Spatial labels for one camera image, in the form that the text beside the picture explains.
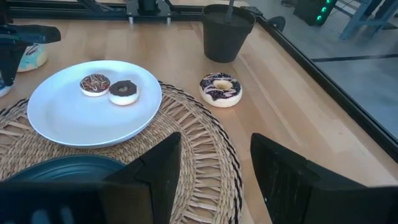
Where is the black plant pot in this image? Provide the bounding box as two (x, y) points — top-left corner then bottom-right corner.
(201, 3), (256, 64)

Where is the green frosted donut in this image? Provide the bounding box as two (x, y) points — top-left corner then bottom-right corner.
(17, 43), (49, 73)

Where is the black plate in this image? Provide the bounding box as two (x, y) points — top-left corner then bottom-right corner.
(6, 154), (127, 183)

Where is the grey metal stand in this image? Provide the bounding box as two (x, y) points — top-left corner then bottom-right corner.
(338, 0), (398, 40)

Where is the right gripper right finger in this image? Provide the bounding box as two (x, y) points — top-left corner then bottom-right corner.
(250, 133), (366, 224)

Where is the black box with green lights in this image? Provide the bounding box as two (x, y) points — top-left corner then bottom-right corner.
(292, 0), (338, 26)

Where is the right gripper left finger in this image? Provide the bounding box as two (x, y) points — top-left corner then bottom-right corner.
(103, 131), (182, 224)

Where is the white plate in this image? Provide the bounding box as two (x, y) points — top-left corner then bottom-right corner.
(27, 60), (163, 149)

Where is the black table clamp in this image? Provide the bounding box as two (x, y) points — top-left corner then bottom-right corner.
(266, 15), (287, 32)

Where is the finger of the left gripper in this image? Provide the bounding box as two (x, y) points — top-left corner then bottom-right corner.
(0, 42), (29, 88)

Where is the chocolate donut with sprinkles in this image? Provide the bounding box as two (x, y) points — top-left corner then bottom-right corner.
(79, 73), (111, 98)

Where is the dark donut with pink stripes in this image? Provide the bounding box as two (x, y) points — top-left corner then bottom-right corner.
(199, 72), (243, 108)

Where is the plain chocolate iced donut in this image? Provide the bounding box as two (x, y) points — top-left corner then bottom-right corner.
(108, 80), (141, 106)

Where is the round woven straw placemat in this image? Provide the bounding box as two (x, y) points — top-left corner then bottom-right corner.
(0, 81), (244, 224)

